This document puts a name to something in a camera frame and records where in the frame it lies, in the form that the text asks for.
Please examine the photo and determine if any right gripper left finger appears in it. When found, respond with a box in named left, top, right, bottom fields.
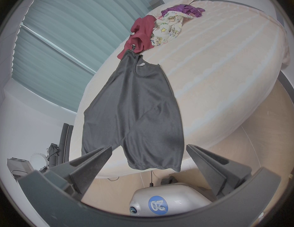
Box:
left=46, top=146, right=113, bottom=195

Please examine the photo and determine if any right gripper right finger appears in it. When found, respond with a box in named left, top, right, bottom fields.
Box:
left=186, top=144, right=252, bottom=200

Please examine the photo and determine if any black T-shirt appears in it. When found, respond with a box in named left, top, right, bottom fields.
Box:
left=81, top=49, right=184, bottom=172

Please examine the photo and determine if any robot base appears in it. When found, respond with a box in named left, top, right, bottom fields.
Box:
left=129, top=182, right=217, bottom=216

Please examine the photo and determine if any bed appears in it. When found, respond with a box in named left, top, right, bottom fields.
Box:
left=69, top=0, right=294, bottom=179

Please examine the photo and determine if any dark grey garment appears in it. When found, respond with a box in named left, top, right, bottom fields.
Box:
left=48, top=144, right=60, bottom=167

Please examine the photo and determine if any round white mirror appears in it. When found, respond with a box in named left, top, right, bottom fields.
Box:
left=30, top=153, right=47, bottom=169

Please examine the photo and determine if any blue-green curtain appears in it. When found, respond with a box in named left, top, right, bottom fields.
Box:
left=11, top=26, right=96, bottom=113
left=29, top=0, right=160, bottom=75

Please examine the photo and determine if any dark red garment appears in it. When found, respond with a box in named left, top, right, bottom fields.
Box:
left=117, top=16, right=157, bottom=60

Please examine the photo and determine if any white printed pyjama garment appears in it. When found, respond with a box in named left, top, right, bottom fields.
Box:
left=150, top=10, right=193, bottom=47

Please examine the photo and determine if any purple garment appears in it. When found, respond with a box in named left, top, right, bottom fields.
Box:
left=161, top=4, right=205, bottom=18

